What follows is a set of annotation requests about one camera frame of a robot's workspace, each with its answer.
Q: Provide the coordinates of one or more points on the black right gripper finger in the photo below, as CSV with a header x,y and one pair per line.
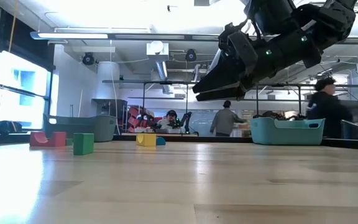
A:
x,y
222,77
222,94

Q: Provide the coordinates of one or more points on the grey cabinet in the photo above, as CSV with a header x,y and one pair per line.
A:
x,y
109,107

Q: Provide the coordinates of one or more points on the black background robot arms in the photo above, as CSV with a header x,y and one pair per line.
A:
x,y
186,118

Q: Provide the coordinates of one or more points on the long ceiling light bar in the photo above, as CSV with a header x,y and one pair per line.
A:
x,y
73,35

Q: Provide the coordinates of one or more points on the blue half-round block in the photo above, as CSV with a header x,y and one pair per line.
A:
x,y
161,142

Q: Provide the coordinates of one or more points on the small green cube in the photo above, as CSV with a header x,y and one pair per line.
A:
x,y
83,143

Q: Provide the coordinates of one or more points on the white round column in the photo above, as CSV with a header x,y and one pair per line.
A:
x,y
107,81

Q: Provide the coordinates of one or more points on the red crates stack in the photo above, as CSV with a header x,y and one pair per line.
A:
x,y
135,119

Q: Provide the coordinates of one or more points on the teal plastic bin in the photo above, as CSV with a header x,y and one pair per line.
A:
x,y
284,133

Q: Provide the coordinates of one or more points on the person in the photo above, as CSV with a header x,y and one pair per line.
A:
x,y
328,109
225,121
168,122

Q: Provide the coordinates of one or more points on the grey-blue plastic bin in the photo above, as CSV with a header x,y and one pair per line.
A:
x,y
89,127

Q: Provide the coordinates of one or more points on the red arch block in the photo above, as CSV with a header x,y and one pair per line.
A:
x,y
59,139

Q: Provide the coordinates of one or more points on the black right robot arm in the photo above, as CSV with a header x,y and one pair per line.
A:
x,y
328,18

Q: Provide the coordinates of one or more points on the black metal rack frame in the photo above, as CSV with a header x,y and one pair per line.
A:
x,y
154,82

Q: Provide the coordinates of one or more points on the black round ceiling spotlight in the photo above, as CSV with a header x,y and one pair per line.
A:
x,y
88,59
190,55

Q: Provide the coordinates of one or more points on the yellow arch block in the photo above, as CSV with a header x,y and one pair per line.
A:
x,y
148,141

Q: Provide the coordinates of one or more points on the white ceiling box unit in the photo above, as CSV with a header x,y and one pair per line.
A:
x,y
157,48

